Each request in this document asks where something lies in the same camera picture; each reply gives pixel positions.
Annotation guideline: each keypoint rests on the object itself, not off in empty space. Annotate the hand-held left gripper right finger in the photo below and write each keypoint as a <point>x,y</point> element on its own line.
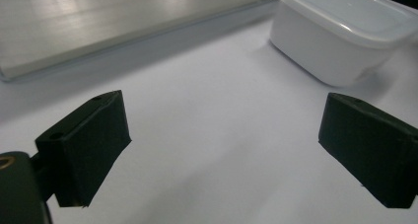
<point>371,148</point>

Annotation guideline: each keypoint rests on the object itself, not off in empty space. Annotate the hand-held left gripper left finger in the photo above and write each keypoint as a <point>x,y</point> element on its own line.
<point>85,145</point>

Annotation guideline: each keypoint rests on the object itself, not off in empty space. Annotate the white glossy board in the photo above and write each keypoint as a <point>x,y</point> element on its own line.
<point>108,16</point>

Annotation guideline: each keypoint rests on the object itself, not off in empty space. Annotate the white plastic container with lid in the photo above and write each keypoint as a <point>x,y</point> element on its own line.
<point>332,36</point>

